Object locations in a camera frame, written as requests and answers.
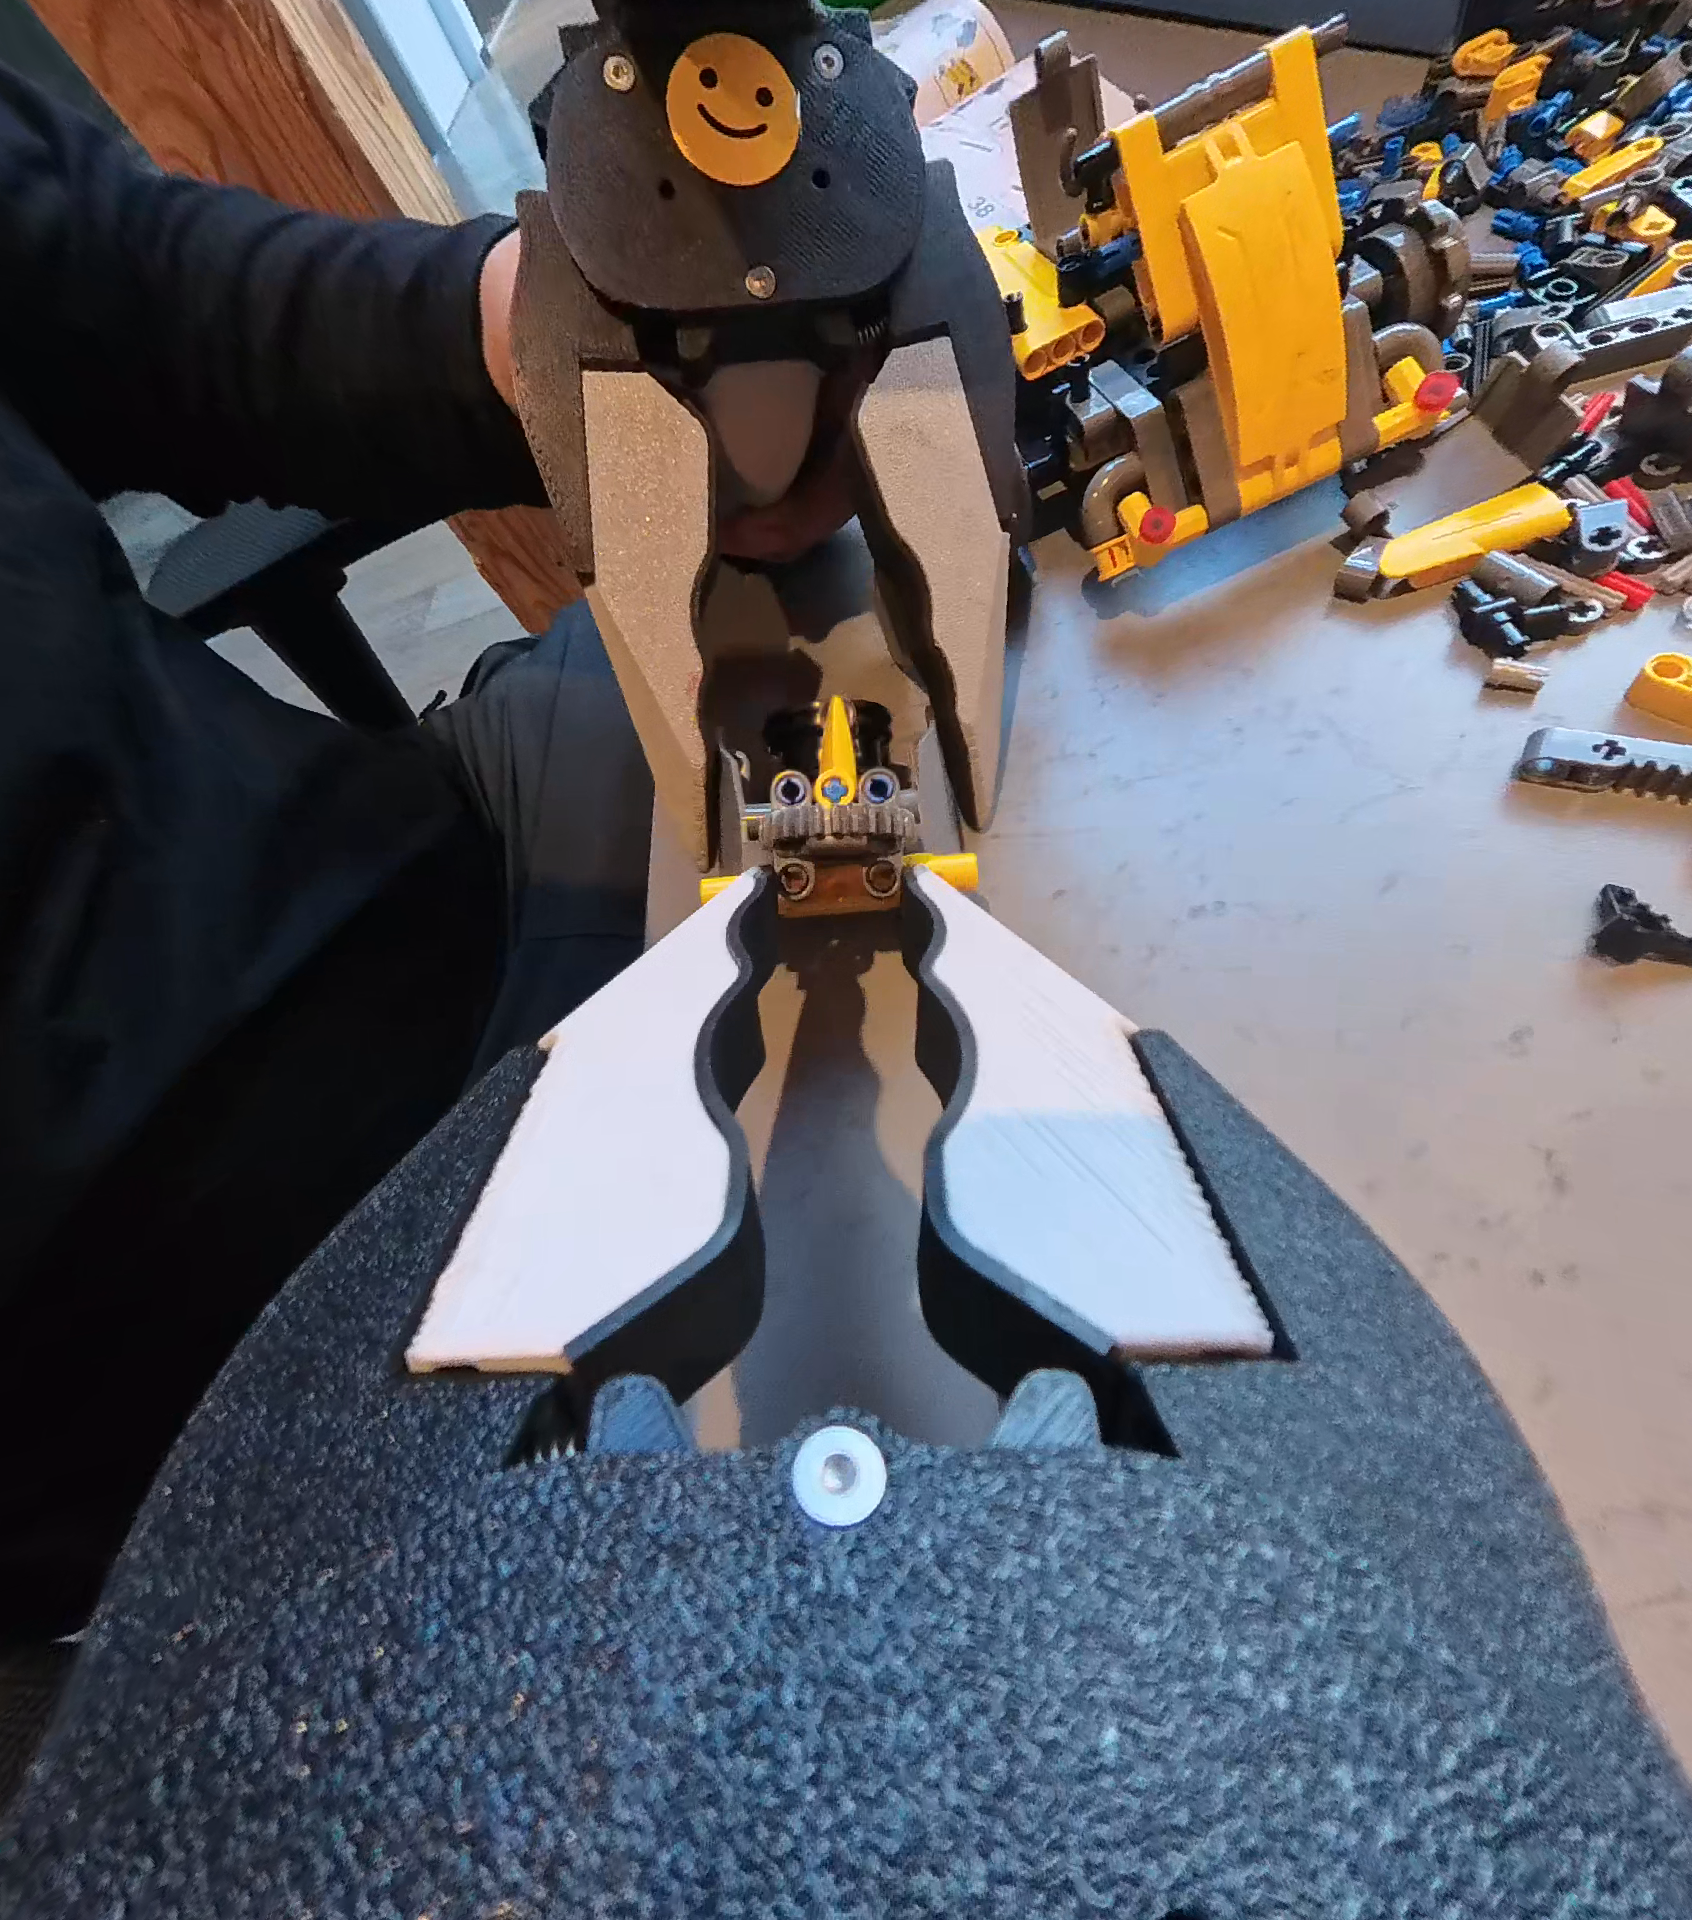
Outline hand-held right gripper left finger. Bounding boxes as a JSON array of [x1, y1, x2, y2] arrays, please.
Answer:
[[403, 867, 776, 1420]]

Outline wooden desk leg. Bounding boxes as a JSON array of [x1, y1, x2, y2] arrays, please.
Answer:
[[29, 0, 582, 636]]

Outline grey toothed rack beam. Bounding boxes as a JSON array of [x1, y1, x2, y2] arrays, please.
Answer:
[[1512, 725, 1692, 817]]

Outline black office chair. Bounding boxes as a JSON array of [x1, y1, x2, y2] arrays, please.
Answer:
[[102, 495, 420, 731]]

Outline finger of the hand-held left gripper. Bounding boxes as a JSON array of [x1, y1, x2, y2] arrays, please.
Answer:
[[850, 333, 1039, 840], [581, 364, 739, 876]]

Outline person's black top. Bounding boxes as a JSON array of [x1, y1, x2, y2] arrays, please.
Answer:
[[0, 331, 518, 1669]]

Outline small yellow grey brick assembly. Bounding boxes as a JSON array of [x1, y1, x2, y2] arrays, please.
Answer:
[[699, 697, 984, 920]]

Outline pile of loose brick parts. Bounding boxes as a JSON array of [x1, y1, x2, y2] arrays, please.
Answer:
[[1327, 0, 1692, 648]]

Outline grey gear brick assembly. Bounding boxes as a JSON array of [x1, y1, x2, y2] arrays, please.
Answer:
[[752, 692, 927, 918]]

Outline light grey desk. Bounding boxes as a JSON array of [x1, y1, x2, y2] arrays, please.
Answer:
[[643, 0, 1692, 1909]]

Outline small black connector brick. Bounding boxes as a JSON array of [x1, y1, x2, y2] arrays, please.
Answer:
[[1585, 883, 1692, 972]]

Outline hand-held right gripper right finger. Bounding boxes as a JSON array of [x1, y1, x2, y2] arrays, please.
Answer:
[[902, 864, 1279, 1382]]

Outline person's left hand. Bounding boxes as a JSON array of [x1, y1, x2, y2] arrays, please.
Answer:
[[478, 222, 853, 570]]

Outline person's legs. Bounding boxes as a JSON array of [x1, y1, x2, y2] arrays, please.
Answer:
[[418, 600, 668, 1083]]

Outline person's left forearm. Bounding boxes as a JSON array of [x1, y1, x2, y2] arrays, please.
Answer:
[[0, 14, 548, 521]]

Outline instruction booklet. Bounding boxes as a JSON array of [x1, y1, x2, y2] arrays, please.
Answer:
[[913, 82, 1148, 242]]

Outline partly built yellow brick vehicle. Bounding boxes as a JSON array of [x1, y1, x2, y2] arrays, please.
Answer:
[[973, 23, 1479, 588]]

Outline yellow pointed panel brick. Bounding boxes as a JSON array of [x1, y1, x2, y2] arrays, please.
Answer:
[[1330, 481, 1580, 606]]

